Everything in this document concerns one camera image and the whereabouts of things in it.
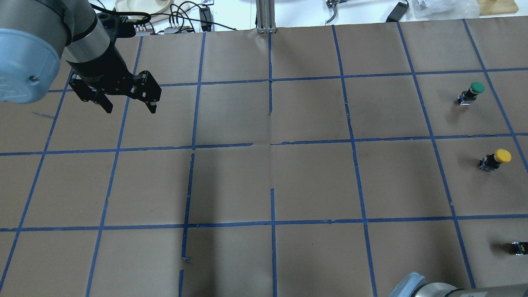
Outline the small black switch block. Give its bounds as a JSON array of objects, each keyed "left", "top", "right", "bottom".
[{"left": 511, "top": 241, "right": 528, "bottom": 256}]

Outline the clear plastic bag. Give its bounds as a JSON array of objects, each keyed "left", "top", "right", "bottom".
[{"left": 411, "top": 0, "right": 480, "bottom": 19}]

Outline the aluminium frame post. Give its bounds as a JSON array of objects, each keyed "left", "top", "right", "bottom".
[{"left": 256, "top": 0, "right": 277, "bottom": 34}]

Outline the black power adapter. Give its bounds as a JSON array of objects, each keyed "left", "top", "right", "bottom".
[{"left": 385, "top": 0, "right": 410, "bottom": 23}]

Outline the yellow push button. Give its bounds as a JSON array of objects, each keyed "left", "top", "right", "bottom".
[{"left": 478, "top": 148, "right": 512, "bottom": 172}]

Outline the beige tray with plate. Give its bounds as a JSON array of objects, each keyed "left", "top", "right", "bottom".
[{"left": 114, "top": 0, "right": 191, "bottom": 17}]

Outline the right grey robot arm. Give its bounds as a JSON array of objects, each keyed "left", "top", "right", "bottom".
[{"left": 389, "top": 272, "right": 528, "bottom": 297}]

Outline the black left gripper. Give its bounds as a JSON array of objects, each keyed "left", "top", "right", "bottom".
[{"left": 69, "top": 62, "right": 162, "bottom": 113}]

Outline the green push button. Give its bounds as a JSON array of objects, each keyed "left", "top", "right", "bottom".
[{"left": 455, "top": 82, "right": 486, "bottom": 106}]

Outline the wooden cutting board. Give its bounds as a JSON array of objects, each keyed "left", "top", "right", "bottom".
[{"left": 477, "top": 0, "right": 519, "bottom": 17}]

